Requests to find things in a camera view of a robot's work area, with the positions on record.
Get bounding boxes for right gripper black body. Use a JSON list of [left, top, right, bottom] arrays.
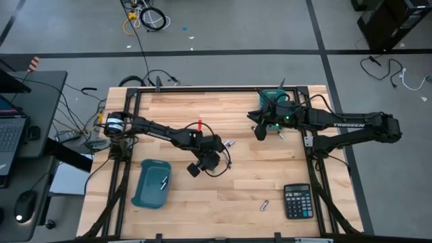
[[265, 99, 306, 132]]

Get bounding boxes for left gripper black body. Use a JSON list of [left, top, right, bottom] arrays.
[[195, 134, 226, 172]]

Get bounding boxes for light teal plastic bin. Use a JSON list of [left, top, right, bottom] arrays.
[[259, 88, 288, 131]]

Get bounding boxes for dark teal plastic bin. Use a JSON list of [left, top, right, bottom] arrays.
[[130, 158, 173, 210]]

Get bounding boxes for black desk calculator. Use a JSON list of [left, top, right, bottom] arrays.
[[283, 183, 315, 221]]

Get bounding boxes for black equipment case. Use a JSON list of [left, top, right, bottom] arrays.
[[356, 3, 411, 52], [387, 0, 432, 40]]

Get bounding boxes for black desk crossbar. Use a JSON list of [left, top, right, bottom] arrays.
[[43, 136, 94, 173]]

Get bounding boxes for white box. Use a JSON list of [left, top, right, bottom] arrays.
[[49, 153, 94, 196]]

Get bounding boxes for black power strip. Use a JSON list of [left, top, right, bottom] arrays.
[[55, 130, 81, 143]]

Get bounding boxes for dark grey side desk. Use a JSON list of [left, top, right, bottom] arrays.
[[0, 70, 69, 243]]

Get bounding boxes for small black desk device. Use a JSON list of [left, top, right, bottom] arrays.
[[26, 125, 43, 141]]

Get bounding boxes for black computer mouse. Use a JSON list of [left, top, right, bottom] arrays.
[[13, 189, 38, 224]]

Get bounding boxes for orange black striped marker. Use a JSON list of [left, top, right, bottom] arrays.
[[28, 55, 42, 72]]

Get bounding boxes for grey laptop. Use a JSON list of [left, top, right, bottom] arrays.
[[0, 93, 28, 188]]

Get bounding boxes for black monitor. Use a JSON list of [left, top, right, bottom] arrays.
[[0, 69, 32, 95]]

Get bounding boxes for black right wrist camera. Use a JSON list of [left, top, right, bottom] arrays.
[[254, 124, 268, 142]]

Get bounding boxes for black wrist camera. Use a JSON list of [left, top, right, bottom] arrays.
[[254, 124, 268, 142], [186, 162, 202, 178]]

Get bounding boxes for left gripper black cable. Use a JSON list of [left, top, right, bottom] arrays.
[[201, 144, 233, 178]]

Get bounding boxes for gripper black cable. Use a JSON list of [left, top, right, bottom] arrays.
[[201, 144, 233, 178], [255, 86, 334, 113]]

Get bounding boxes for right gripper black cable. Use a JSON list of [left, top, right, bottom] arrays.
[[255, 86, 334, 113]]

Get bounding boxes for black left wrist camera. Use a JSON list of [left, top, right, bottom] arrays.
[[186, 162, 202, 178]]

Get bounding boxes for thin black cable with connector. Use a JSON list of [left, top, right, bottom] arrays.
[[141, 68, 182, 87]]

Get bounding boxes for black cable with plug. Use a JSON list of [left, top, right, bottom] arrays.
[[360, 55, 404, 90]]

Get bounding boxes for thick black cable loop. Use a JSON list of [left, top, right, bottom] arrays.
[[118, 74, 146, 88]]

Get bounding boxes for white cable with plug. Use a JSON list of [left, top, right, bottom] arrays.
[[399, 67, 432, 92]]

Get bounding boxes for long black floor cable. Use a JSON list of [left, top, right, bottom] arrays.
[[118, 0, 152, 86]]

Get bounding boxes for black coiled cable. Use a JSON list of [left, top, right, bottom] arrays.
[[139, 6, 168, 33]]

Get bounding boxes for white floor cable bundle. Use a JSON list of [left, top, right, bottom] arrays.
[[133, 0, 172, 30]]

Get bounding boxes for yellow cable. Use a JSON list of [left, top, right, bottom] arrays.
[[122, 11, 140, 36]]

